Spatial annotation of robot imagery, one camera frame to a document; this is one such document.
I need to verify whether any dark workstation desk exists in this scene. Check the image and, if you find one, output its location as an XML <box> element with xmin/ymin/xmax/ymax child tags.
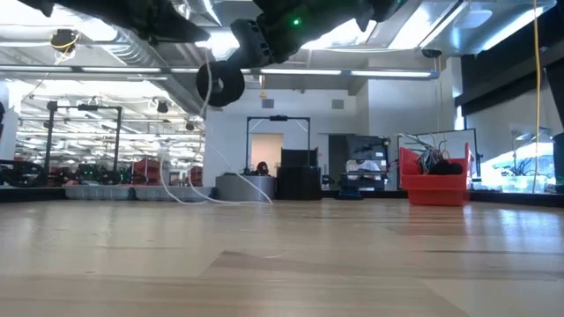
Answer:
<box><xmin>338</xmin><ymin>170</ymin><xmax>390</xmax><ymax>191</ymax></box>

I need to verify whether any white cord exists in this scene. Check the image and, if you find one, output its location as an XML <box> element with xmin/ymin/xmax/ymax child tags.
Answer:
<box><xmin>159</xmin><ymin>43</ymin><xmax>275</xmax><ymax>207</ymax></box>

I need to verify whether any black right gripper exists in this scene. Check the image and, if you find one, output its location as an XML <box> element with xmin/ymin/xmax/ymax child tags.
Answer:
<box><xmin>230</xmin><ymin>0</ymin><xmax>381</xmax><ymax>68</ymax></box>

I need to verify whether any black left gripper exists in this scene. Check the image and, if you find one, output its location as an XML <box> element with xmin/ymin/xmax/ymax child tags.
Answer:
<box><xmin>59</xmin><ymin>0</ymin><xmax>212</xmax><ymax>45</ymax></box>

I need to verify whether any black ceiling cord reel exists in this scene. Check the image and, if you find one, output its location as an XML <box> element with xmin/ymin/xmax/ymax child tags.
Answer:
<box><xmin>49</xmin><ymin>26</ymin><xmax>81</xmax><ymax>63</ymax></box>

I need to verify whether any red plastic bin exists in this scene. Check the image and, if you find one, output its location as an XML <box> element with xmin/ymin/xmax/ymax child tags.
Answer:
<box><xmin>399</xmin><ymin>143</ymin><xmax>475</xmax><ymax>208</ymax></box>

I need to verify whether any beige door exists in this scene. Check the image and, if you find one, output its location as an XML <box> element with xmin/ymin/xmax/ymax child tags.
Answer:
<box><xmin>250</xmin><ymin>132</ymin><xmax>285</xmax><ymax>178</ymax></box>

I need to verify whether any grey round container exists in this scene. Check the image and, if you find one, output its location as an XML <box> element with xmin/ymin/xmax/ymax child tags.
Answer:
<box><xmin>214</xmin><ymin>175</ymin><xmax>278</xmax><ymax>202</ymax></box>

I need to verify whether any black background machine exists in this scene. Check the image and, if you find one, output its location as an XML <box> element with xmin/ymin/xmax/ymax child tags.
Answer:
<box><xmin>72</xmin><ymin>162</ymin><xmax>133</xmax><ymax>186</ymax></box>

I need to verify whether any long ceiling light bar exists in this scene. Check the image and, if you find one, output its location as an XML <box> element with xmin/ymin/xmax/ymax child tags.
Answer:
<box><xmin>0</xmin><ymin>64</ymin><xmax>442</xmax><ymax>82</ymax></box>

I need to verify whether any red storage rack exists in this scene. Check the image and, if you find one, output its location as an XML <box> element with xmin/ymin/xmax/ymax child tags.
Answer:
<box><xmin>185</xmin><ymin>165</ymin><xmax>204</xmax><ymax>185</ymax></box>
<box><xmin>131</xmin><ymin>158</ymin><xmax>165</xmax><ymax>186</ymax></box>

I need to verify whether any black gantry frame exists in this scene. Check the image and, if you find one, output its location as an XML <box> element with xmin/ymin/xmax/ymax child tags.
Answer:
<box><xmin>245</xmin><ymin>114</ymin><xmax>312</xmax><ymax>177</ymax></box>

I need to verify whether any dark blue clamp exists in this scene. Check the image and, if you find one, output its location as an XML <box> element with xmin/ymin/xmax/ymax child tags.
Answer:
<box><xmin>338</xmin><ymin>185</ymin><xmax>365</xmax><ymax>202</ymax></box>

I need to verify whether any black box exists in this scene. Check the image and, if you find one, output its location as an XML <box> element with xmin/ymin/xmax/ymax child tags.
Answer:
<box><xmin>276</xmin><ymin>166</ymin><xmax>323</xmax><ymax>201</ymax></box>

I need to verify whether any black cable bundle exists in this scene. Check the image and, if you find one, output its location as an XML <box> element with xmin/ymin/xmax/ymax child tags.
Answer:
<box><xmin>427</xmin><ymin>159</ymin><xmax>464</xmax><ymax>176</ymax></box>

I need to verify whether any black pole frame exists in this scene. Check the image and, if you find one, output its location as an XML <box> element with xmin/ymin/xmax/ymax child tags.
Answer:
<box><xmin>41</xmin><ymin>100</ymin><xmax>124</xmax><ymax>177</ymax></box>

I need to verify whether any silver desk lamp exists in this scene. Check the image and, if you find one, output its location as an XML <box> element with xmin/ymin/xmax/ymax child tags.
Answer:
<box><xmin>508</xmin><ymin>127</ymin><xmax>552</xmax><ymax>177</ymax></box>

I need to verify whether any grey cable bundle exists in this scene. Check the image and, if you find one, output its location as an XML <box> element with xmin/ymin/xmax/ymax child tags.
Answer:
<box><xmin>398</xmin><ymin>133</ymin><xmax>451</xmax><ymax>173</ymax></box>

